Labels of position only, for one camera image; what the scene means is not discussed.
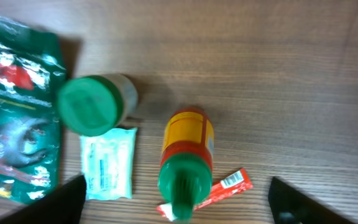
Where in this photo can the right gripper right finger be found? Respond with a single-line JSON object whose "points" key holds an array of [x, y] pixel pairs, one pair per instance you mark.
{"points": [[289, 205]]}

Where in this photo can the red snack packet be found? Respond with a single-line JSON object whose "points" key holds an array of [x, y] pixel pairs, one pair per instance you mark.
{"points": [[225, 188]]}

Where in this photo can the green lid small jar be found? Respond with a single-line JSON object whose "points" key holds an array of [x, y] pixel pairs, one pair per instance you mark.
{"points": [[94, 104]]}

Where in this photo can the red sauce bottle green cap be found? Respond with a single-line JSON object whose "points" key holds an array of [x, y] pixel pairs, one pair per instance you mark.
{"points": [[186, 165]]}

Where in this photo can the light green wipes pack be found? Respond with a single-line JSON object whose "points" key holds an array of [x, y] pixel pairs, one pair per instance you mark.
{"points": [[107, 162]]}

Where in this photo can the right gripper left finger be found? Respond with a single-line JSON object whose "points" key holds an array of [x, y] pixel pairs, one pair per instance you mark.
{"points": [[63, 205]]}

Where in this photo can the green 3M glove packet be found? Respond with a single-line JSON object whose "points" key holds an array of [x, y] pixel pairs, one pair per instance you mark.
{"points": [[31, 72]]}

